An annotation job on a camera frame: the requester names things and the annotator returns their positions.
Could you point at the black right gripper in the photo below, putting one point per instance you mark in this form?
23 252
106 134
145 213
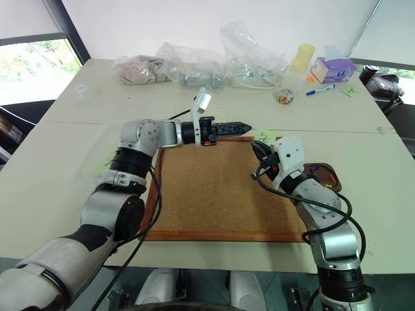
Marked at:
270 163

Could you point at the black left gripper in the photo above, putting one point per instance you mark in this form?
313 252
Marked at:
208 130

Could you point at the green sticky note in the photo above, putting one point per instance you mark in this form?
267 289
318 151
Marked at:
106 164
350 91
264 134

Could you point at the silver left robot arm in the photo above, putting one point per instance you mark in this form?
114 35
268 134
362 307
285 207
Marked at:
65 259

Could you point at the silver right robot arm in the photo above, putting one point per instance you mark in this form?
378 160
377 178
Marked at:
334 233

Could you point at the clear jar of coloured pushpins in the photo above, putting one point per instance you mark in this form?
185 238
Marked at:
285 95

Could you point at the brown wooden tray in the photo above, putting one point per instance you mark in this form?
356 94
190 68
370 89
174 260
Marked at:
334 186

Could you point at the purple tissue box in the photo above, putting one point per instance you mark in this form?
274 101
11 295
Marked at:
334 71

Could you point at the blue pushpin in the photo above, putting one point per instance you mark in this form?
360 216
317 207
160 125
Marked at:
316 168

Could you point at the wood framed cork board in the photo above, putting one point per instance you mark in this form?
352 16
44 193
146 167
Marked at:
214 191

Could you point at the plastic bag with grey item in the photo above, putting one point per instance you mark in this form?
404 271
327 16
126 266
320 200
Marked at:
194 69

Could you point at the red pushpin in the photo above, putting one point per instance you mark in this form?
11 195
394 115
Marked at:
331 177

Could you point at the blue whiteboard marker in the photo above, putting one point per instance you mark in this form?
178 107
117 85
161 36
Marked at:
321 89

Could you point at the pale yellow cylinder cup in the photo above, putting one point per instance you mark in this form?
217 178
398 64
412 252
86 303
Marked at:
303 60

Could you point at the plastic bag with pink cloth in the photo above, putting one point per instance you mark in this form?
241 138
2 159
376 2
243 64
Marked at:
139 69

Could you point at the black office chair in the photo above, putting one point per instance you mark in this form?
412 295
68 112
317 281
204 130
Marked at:
382 85

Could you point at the white rounded robot leg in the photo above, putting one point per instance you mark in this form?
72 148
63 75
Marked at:
157 286
244 288

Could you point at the small clear plastic cup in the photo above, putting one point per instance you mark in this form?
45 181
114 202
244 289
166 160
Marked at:
82 92

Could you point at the dark shelf unit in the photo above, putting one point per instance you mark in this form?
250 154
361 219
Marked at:
13 129

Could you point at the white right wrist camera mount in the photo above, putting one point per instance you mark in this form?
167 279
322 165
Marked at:
289 152

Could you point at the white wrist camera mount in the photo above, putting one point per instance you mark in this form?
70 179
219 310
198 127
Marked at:
201 101
289 152

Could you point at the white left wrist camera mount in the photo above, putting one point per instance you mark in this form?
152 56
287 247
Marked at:
201 101

